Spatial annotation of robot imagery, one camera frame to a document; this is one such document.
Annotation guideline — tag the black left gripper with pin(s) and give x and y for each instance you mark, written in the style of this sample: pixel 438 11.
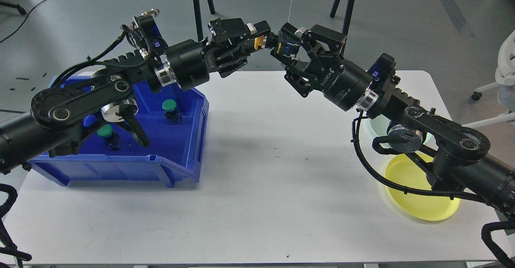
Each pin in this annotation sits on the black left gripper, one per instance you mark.
pixel 228 50

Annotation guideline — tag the green push button rear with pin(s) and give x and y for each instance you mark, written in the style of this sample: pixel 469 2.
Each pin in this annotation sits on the green push button rear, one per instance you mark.
pixel 171 111

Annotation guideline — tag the light green plate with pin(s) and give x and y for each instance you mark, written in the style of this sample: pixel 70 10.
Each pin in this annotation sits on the light green plate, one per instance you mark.
pixel 370 125

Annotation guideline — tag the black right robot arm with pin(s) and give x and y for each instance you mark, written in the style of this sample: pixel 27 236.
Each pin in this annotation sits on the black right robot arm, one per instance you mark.
pixel 454 158

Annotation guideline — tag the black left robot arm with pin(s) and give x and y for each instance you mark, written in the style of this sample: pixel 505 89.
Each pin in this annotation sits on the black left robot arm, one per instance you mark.
pixel 100 90

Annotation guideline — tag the yellow push button front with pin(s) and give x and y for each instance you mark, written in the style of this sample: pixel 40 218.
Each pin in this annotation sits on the yellow push button front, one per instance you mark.
pixel 279 45

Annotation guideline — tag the white office chair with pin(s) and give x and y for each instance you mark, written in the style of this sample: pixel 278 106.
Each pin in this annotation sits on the white office chair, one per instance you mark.
pixel 504 81

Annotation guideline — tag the green push button front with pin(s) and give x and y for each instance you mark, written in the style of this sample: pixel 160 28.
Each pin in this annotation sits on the green push button front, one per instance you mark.
pixel 110 137

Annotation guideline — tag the blue plastic storage bin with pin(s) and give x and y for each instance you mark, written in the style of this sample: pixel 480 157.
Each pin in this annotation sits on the blue plastic storage bin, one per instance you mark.
pixel 174 153

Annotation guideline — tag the green push button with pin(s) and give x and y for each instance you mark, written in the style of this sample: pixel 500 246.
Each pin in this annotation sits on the green push button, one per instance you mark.
pixel 110 137
pixel 171 111

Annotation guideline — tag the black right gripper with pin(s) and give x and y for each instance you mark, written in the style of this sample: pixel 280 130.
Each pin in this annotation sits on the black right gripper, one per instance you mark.
pixel 341 81

